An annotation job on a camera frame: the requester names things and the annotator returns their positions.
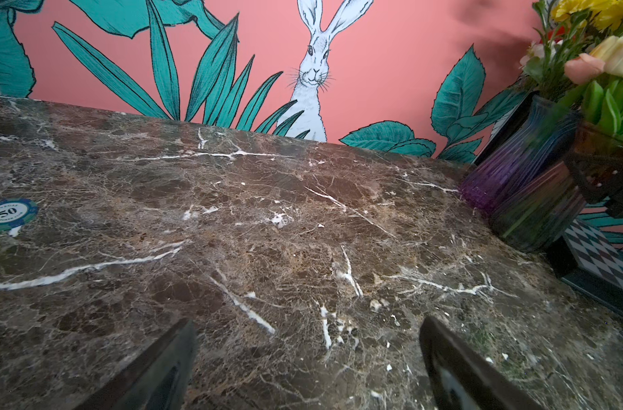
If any pink tulip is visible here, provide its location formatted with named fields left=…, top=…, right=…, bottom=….
left=564, top=53, right=605, bottom=85

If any cream tulip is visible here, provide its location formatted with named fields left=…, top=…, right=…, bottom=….
left=589, top=35, right=623, bottom=77

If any brown ribbed glass vase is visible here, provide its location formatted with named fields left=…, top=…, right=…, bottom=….
left=489, top=122, right=623, bottom=252

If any checkerboard calibration plate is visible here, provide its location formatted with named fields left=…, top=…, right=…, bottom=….
left=562, top=220, right=623, bottom=290

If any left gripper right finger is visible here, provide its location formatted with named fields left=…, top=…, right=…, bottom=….
left=419, top=316, right=542, bottom=410

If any purple glass vase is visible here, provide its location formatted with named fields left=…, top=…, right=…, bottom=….
left=459, top=95, right=581, bottom=215

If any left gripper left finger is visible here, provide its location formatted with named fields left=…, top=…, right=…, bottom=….
left=77, top=319, right=197, bottom=409

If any yellow flower bouquet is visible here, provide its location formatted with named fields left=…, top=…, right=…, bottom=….
left=532, top=1, right=623, bottom=51

